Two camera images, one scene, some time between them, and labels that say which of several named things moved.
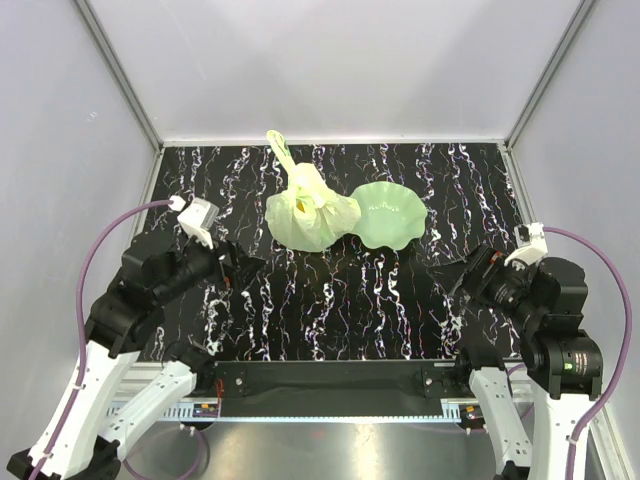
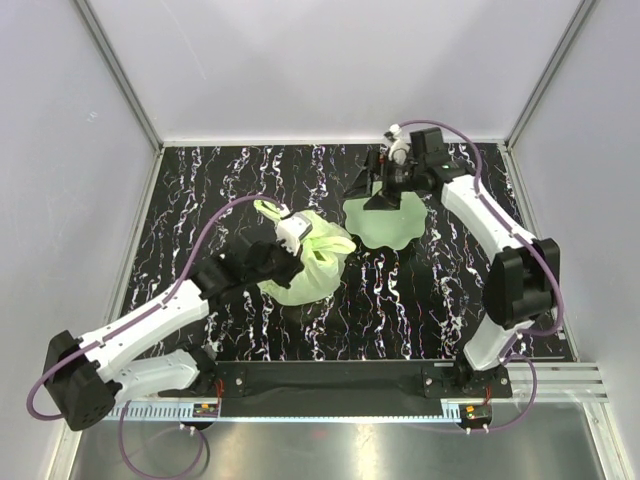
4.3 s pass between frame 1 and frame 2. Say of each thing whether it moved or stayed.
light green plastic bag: moved
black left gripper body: moved
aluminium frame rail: stayed
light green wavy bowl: stayed
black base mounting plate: stayed
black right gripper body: moved
